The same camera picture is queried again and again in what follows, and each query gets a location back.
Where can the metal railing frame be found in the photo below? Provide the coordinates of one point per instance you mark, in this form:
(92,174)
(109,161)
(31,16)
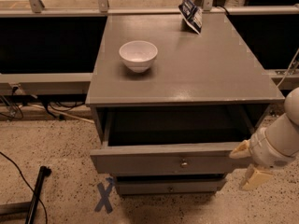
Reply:
(58,82)

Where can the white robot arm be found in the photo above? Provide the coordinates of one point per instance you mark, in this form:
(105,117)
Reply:
(287,122)

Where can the grey bottom drawer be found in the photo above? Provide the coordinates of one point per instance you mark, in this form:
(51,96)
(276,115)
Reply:
(162,184)

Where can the grey top drawer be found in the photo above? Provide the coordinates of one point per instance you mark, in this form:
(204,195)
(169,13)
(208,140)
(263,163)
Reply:
(173,140)

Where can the blue tape cross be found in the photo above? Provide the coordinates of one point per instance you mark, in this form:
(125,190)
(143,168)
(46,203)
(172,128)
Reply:
(104,201)

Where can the grey drawer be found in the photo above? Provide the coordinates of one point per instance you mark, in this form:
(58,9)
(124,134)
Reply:
(162,184)
(173,140)

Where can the black metal stand leg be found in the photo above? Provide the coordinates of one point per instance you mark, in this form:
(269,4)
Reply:
(29,208)

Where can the blue white snack bag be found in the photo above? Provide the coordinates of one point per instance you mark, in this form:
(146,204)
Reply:
(192,15)

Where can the white ceramic bowl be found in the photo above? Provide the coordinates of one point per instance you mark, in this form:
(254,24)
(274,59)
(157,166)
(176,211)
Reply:
(138,56)

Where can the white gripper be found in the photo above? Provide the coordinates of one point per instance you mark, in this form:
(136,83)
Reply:
(263,150)

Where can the grey drawer cabinet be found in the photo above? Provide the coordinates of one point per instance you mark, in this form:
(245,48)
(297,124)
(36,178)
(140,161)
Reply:
(214,67)

